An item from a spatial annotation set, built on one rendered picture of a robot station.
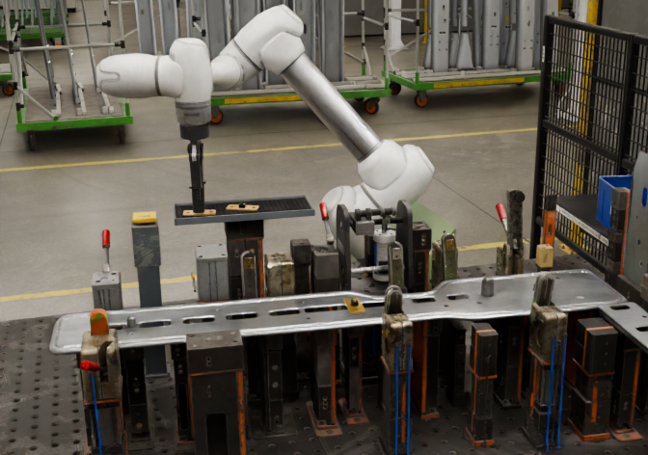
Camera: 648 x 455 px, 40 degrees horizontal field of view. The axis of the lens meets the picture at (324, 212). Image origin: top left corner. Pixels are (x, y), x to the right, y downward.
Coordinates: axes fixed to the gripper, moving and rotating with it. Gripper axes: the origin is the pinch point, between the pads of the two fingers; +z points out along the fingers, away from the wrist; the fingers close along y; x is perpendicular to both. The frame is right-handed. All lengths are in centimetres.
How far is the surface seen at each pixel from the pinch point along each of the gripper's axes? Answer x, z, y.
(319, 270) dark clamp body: 31.0, 16.4, 12.5
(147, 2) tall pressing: -136, 24, -922
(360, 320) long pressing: 39, 20, 35
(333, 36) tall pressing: 82, 44, -709
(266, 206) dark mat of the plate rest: 17.7, 4.1, -4.0
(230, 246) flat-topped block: 7.9, 13.3, 1.0
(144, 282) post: -15.3, 22.0, 3.5
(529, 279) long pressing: 85, 20, 14
